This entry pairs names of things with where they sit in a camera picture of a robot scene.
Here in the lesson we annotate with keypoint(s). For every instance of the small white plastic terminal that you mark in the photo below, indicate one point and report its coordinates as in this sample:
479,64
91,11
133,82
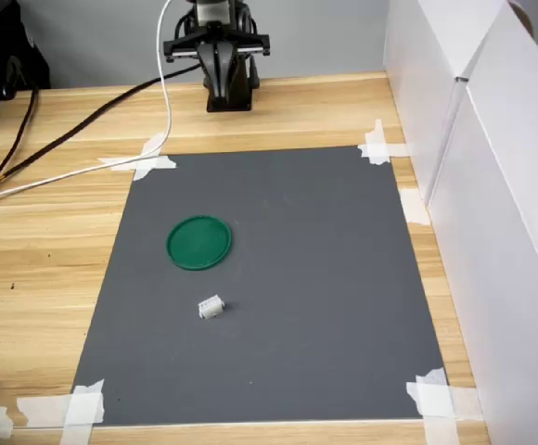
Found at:
211,308

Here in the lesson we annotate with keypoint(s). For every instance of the round green lid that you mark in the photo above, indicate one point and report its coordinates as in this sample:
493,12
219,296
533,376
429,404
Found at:
199,243

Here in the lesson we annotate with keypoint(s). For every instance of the black device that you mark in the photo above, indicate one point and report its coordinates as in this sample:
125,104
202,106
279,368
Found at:
0,60

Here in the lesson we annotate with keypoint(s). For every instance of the white partition panel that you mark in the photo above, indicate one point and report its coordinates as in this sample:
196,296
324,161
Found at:
417,69
505,232

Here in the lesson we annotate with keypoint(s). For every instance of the dark grey mat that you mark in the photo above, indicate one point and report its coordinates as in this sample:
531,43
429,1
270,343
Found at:
297,301

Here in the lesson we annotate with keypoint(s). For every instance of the brown round object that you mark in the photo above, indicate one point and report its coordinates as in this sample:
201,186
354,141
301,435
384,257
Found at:
524,21

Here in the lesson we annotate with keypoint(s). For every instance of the white gripper camera box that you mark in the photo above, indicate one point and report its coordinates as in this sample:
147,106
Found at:
211,11

